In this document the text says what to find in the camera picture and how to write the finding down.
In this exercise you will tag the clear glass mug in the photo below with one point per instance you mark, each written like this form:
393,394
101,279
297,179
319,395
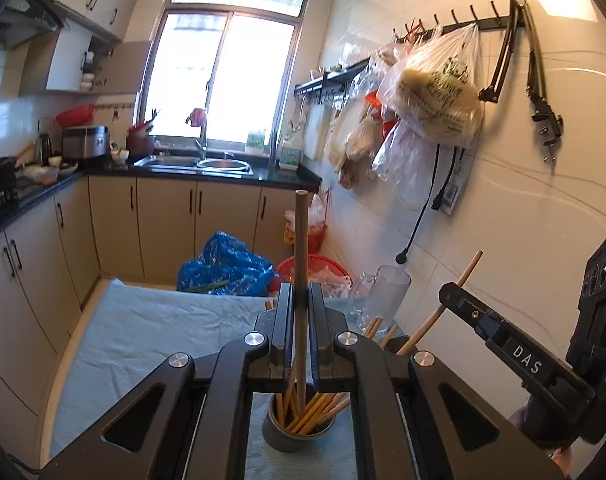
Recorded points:
385,295

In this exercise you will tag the open wall cabinet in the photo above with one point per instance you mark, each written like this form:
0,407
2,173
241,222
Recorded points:
83,65

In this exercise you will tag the silver rice cooker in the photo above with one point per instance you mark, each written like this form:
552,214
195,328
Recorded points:
85,144

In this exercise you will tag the red colander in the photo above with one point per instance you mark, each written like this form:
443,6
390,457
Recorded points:
76,116

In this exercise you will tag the white detergent bottle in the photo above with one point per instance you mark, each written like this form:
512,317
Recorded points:
290,152

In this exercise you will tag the kitchen window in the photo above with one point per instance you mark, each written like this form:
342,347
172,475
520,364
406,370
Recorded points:
223,70

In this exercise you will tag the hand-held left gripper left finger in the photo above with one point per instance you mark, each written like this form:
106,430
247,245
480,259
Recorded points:
287,330

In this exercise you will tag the steel faucet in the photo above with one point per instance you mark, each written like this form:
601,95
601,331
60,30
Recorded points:
202,140

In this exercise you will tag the white plastic bag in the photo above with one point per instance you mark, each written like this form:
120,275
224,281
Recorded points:
403,170

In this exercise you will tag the pink cloth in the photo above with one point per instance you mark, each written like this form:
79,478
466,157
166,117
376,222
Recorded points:
197,116

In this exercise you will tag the steel sink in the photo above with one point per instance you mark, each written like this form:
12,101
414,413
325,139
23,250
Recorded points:
198,164

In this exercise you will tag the dark grey cup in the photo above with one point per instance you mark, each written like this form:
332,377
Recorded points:
293,442

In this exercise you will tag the wall socket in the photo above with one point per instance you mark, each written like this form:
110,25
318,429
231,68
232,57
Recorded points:
453,190

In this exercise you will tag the red plastic bag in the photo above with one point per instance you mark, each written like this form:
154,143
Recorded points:
313,232

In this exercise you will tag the hanging clear plastic bags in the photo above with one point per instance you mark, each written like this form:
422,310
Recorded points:
358,135

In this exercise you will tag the wooden chopstick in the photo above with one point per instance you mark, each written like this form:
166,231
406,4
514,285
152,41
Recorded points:
469,271
301,240

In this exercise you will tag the green labelled box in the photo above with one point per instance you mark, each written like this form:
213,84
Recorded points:
255,142

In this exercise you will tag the range hood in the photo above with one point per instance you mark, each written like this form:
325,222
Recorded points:
23,20

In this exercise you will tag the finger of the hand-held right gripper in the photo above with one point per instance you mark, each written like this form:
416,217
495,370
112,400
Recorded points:
470,312

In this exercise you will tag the red plastic basket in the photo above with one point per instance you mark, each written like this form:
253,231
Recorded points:
323,270

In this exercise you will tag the blue plastic bag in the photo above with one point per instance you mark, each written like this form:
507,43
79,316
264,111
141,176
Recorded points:
223,270

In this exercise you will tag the bundle of chopsticks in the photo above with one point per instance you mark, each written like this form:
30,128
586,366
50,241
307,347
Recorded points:
314,410

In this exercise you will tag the green table cloth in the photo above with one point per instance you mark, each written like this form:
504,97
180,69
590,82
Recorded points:
133,335

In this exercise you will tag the person's right hand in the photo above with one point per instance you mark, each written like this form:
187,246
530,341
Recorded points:
520,420

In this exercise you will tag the black hook rail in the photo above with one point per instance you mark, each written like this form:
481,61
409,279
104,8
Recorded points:
453,22

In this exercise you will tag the stone mortar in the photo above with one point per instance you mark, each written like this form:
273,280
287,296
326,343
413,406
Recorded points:
119,156

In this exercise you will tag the brown clay pot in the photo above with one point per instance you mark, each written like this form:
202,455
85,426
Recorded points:
140,145

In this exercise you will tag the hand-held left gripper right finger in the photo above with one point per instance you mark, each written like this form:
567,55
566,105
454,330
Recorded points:
316,330

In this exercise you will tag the beige lower cabinets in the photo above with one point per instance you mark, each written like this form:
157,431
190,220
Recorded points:
163,225

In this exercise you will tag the black wall shelf rack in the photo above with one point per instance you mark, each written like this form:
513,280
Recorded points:
333,80

